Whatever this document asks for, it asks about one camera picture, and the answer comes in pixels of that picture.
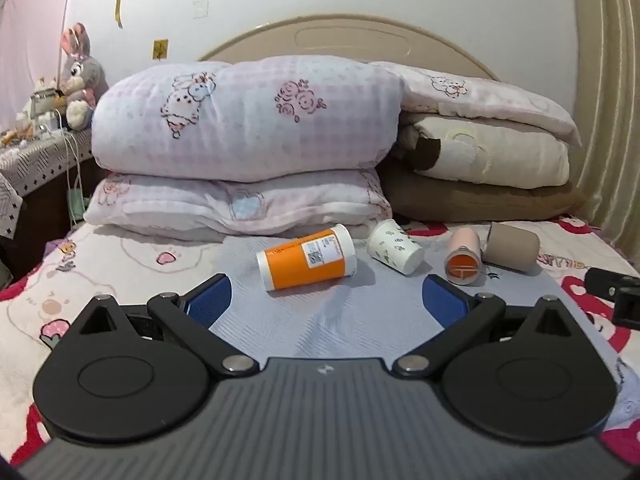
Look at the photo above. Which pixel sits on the beige bed headboard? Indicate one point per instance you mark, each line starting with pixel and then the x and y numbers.
pixel 345 40

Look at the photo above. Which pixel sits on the pink checked folded quilt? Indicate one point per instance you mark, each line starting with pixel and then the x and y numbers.
pixel 245 120

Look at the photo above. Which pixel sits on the yellow wall sticker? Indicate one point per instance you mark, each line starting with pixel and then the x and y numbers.
pixel 159 50

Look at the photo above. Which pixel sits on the pink bear print quilt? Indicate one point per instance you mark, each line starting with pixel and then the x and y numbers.
pixel 480 92

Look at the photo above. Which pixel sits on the nightstand with patterned cloth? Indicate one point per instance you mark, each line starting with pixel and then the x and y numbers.
pixel 30 170

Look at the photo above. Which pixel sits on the pink checked pillow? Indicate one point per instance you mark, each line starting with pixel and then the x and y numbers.
pixel 200 202

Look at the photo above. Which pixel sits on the brown paper cup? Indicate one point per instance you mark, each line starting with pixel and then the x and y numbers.
pixel 513 248

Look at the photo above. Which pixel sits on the grey rabbit plush toy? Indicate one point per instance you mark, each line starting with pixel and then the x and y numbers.
pixel 80 77

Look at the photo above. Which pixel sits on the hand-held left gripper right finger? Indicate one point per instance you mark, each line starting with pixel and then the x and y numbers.
pixel 442 301

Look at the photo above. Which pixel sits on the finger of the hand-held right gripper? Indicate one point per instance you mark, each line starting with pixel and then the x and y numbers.
pixel 628 310
pixel 606 283

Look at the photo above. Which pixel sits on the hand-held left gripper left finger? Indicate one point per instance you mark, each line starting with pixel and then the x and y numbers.
pixel 210 299

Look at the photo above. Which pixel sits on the cream folded blanket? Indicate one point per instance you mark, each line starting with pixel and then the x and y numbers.
pixel 500 157

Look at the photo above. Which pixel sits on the white wall switch plate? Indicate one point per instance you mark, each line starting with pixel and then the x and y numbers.
pixel 200 9

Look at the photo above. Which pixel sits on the cartoon printed bed sheet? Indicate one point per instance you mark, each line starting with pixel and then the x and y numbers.
pixel 125 270

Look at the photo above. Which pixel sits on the green face mask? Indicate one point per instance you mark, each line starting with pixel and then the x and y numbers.
pixel 76 202

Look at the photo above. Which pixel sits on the white printed paper cup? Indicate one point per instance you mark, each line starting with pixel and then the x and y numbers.
pixel 395 247

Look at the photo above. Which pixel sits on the orange and white cup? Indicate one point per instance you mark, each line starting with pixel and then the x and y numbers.
pixel 306 259

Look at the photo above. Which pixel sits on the pink cup with orange inside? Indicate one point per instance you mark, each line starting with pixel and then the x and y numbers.
pixel 464 257

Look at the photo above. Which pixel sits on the pink curtain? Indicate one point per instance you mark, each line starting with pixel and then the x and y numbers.
pixel 30 35

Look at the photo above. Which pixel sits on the light blue cloth mat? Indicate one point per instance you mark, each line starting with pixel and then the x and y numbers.
pixel 330 315

